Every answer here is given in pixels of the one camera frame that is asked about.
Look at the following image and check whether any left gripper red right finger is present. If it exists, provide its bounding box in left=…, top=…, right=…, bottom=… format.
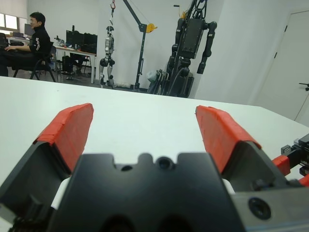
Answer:
left=195, top=104, right=292, bottom=194

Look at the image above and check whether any white door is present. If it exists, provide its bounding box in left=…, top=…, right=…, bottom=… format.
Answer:
left=255, top=11, right=309, bottom=123

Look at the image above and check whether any pale plastic bag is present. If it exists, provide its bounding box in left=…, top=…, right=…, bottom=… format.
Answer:
left=146, top=70, right=158, bottom=83

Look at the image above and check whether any white-legged desk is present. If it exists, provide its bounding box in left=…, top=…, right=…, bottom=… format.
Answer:
left=53, top=44, right=98, bottom=84

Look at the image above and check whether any black computer tower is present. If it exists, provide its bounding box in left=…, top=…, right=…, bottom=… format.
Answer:
left=62, top=55, right=73, bottom=73

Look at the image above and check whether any black crane hoist stand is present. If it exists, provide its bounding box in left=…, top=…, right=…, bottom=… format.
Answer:
left=110, top=0, right=159, bottom=93

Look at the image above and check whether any black office chair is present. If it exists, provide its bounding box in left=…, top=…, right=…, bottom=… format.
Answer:
left=13, top=41, right=58, bottom=82

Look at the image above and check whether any large black humanoid robot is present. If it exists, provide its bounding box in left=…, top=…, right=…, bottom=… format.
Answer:
left=166, top=0, right=218, bottom=98

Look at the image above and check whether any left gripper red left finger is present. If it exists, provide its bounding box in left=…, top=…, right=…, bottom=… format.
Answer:
left=0, top=103, right=95, bottom=219

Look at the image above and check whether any small silver humanoid robot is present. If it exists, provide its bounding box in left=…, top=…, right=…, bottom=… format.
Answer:
left=98, top=25, right=117, bottom=89

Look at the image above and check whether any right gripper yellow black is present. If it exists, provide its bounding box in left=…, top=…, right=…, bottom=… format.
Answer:
left=271, top=133, right=309, bottom=189

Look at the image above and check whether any person in black jacket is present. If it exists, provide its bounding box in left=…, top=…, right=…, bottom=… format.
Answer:
left=0, top=12, right=53, bottom=76

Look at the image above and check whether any black computer monitor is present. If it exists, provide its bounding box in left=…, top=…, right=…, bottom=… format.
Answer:
left=66, top=30, right=84, bottom=46
left=24, top=23, right=36, bottom=36
left=81, top=33, right=98, bottom=53

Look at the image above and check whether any bright window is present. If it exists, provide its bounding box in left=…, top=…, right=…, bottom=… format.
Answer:
left=0, top=13, right=28, bottom=34

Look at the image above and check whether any folded black tripods bundle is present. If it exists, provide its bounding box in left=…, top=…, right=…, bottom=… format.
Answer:
left=147, top=69, right=171, bottom=95

